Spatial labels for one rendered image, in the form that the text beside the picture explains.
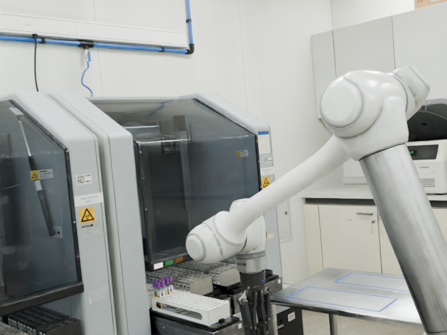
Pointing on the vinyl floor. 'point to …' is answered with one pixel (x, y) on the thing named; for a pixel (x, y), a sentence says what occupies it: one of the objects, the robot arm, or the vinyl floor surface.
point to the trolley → (350, 298)
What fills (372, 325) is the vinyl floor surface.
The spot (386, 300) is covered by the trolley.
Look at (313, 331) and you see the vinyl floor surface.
